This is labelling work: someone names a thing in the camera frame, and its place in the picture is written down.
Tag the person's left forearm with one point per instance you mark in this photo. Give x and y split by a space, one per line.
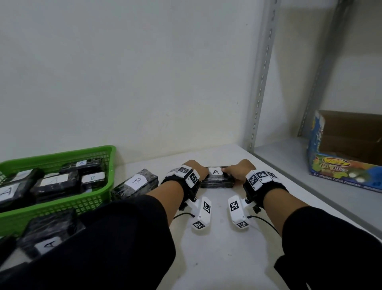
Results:
164 197

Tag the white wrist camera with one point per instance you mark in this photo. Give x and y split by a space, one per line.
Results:
204 215
237 215

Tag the colourful printed cardboard box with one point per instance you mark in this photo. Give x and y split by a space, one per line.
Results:
343 173

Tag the pile of black packets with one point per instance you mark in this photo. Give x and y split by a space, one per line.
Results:
119 194

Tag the black packet labelled A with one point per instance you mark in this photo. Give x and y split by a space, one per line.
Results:
18 203

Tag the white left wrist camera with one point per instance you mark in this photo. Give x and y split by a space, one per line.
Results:
204 215

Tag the black packet labelled B near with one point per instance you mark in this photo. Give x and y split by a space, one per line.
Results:
262 219

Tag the black left wristband with markers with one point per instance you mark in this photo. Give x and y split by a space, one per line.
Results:
186 191

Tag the black packet red-marked label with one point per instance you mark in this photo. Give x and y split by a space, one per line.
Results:
22 174

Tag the person's right forearm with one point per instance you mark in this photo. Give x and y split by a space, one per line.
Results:
283 206

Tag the black right wristband with markers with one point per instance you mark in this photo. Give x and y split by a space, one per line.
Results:
268 191

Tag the grey metal rack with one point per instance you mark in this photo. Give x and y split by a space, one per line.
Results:
298 167

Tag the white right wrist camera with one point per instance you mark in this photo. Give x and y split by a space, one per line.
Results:
237 215

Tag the long black packet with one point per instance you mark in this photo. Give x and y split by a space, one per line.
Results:
92 165

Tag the black wristband with markers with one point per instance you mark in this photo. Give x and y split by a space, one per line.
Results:
268 191
186 191

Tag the person's left hand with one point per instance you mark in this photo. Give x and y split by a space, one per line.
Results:
200 171

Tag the black packet placed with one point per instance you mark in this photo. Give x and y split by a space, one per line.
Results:
215 182

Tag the green plastic mesh basket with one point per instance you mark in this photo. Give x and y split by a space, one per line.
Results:
89 198

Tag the person's right hand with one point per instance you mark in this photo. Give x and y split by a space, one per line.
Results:
241 170

